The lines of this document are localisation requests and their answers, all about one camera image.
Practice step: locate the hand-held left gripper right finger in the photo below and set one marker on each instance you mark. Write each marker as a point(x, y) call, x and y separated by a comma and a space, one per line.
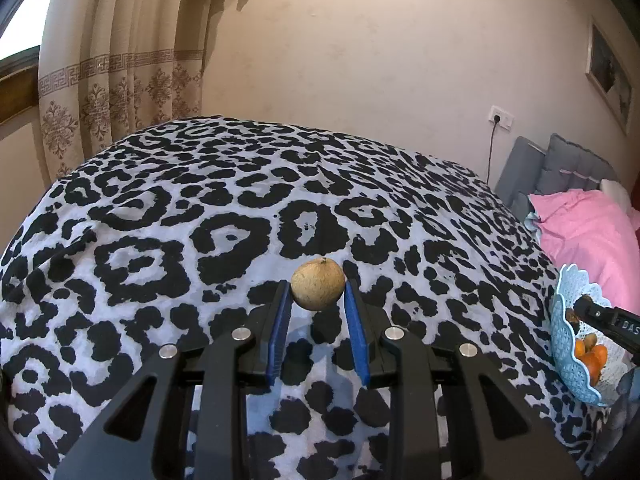
point(356, 330)

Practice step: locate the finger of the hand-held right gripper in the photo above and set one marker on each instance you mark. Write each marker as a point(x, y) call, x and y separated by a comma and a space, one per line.
point(592, 311)

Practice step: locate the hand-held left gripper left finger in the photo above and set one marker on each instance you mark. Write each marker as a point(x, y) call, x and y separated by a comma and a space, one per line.
point(280, 330)

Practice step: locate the tan longan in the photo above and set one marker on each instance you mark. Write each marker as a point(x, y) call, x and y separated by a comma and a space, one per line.
point(591, 340)
point(318, 284)

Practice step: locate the large mandarin orange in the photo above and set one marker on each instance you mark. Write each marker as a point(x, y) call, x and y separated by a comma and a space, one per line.
point(596, 360)

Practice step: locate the light blue lattice basket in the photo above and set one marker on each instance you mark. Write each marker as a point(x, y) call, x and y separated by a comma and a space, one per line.
point(567, 360)

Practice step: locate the pink quilt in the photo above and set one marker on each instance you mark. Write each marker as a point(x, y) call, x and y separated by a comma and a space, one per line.
point(590, 235)

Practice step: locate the black and white leopard blanket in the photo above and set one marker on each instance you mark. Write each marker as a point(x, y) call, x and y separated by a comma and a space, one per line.
point(225, 240)

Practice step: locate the light blue cloth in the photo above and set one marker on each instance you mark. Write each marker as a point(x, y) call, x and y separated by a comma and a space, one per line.
point(533, 222)

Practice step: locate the white pillow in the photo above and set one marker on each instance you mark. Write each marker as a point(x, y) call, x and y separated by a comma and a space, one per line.
point(615, 192)

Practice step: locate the grey padded headboard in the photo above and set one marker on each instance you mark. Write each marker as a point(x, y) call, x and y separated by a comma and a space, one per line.
point(565, 165)

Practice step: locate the beige patterned curtain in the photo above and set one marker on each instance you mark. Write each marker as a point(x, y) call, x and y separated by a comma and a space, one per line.
point(115, 75)

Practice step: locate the white wall socket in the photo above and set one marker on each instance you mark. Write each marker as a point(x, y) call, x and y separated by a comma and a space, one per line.
point(501, 117)

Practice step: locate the framed wall picture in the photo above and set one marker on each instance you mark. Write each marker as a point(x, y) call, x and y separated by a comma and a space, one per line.
point(610, 72)

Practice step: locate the dark wooden window frame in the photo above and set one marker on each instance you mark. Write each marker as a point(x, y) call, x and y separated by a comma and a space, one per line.
point(20, 85)

